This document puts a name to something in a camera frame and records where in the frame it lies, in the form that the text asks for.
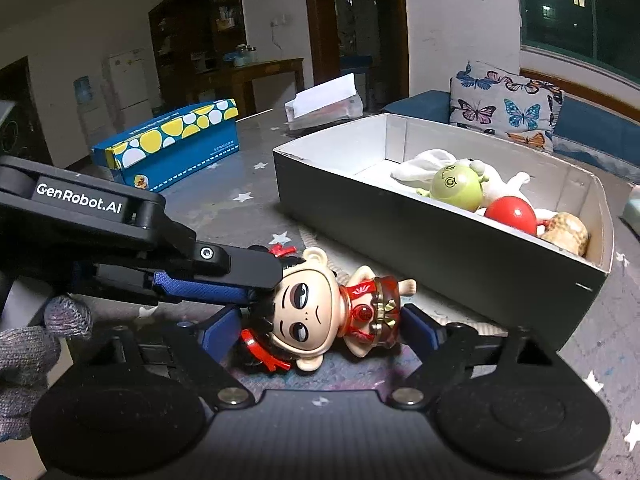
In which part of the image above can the black haired doll figure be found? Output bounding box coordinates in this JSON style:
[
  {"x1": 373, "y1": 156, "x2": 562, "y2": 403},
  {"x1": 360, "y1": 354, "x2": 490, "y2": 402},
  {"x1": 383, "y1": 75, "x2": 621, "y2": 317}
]
[{"x1": 240, "y1": 244, "x2": 418, "y2": 373}]

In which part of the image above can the red round crab toy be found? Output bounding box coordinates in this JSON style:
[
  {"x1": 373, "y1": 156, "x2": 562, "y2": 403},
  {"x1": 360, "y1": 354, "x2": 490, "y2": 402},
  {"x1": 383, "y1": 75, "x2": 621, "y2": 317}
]
[{"x1": 484, "y1": 196, "x2": 554, "y2": 236}]

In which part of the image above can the green round alien toy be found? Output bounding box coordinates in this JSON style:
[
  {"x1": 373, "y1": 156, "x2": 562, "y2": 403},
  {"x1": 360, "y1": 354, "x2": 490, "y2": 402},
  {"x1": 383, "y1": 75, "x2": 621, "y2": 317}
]
[{"x1": 416, "y1": 160, "x2": 490, "y2": 212}]

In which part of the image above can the tan peanut toy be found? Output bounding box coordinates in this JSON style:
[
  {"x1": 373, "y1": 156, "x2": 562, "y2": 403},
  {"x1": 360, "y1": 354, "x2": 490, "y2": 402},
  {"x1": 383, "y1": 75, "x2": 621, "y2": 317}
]
[{"x1": 540, "y1": 212, "x2": 589, "y2": 257}]

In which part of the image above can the white plush rabbit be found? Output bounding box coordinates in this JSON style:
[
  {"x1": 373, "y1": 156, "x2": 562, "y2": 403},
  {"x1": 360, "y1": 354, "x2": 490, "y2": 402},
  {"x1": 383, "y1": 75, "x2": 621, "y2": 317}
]
[{"x1": 390, "y1": 148, "x2": 555, "y2": 226}]

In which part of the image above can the grey gloved left hand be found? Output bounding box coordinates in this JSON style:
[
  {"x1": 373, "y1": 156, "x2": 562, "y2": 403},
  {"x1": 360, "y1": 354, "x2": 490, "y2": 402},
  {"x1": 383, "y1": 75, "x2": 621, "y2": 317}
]
[{"x1": 1, "y1": 295, "x2": 93, "y2": 441}]

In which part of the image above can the water dispenser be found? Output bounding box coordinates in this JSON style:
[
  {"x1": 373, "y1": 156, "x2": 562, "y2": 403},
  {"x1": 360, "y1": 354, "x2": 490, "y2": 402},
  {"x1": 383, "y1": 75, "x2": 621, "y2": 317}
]
[{"x1": 74, "y1": 75, "x2": 115, "y2": 148}]

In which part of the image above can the blue yellow tissue box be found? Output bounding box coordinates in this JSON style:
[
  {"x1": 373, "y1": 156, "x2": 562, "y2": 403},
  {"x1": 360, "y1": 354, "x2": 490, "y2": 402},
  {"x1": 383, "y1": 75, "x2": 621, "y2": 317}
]
[{"x1": 91, "y1": 99, "x2": 240, "y2": 193}]

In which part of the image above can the grey white storage box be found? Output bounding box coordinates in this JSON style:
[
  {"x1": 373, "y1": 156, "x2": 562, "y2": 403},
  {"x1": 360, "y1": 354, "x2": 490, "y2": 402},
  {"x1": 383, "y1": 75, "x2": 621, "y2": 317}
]
[{"x1": 273, "y1": 114, "x2": 614, "y2": 348}]

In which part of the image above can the white refrigerator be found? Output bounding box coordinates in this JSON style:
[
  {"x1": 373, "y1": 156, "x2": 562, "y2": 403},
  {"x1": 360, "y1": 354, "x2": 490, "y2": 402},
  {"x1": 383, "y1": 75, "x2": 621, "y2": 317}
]
[{"x1": 105, "y1": 49, "x2": 152, "y2": 129}]

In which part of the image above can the wooden side table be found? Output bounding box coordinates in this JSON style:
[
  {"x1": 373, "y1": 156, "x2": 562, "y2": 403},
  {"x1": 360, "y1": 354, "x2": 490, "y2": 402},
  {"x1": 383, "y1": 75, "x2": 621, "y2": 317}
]
[{"x1": 182, "y1": 58, "x2": 305, "y2": 116}]

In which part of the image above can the clear white tissue holder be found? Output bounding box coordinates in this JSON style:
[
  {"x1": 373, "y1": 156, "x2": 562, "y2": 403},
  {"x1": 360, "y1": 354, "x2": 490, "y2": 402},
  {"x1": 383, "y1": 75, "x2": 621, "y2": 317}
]
[{"x1": 284, "y1": 73, "x2": 363, "y2": 131}]

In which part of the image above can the pastel soft tissue pack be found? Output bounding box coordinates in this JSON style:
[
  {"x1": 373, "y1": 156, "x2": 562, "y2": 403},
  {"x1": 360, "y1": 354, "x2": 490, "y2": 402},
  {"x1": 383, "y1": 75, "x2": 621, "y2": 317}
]
[{"x1": 620, "y1": 198, "x2": 640, "y2": 237}]

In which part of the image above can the butterfly print pillow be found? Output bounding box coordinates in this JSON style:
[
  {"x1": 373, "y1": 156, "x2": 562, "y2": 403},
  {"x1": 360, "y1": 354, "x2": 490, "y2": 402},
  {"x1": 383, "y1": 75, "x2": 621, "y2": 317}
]
[{"x1": 449, "y1": 61, "x2": 564, "y2": 153}]

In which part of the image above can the blue sofa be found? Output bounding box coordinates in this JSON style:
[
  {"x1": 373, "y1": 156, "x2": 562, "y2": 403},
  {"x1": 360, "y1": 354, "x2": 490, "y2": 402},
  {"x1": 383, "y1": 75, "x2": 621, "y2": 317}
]
[{"x1": 380, "y1": 89, "x2": 640, "y2": 183}]

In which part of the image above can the dark wooden doorway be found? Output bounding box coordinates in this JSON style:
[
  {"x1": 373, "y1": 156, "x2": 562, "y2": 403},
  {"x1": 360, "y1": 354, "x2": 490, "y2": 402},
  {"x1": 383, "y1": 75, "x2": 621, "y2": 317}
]
[{"x1": 306, "y1": 0, "x2": 409, "y2": 113}]

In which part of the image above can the dark window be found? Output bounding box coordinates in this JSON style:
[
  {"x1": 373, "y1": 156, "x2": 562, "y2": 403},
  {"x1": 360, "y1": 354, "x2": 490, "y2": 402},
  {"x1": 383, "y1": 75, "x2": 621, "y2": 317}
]
[{"x1": 520, "y1": 0, "x2": 639, "y2": 82}]

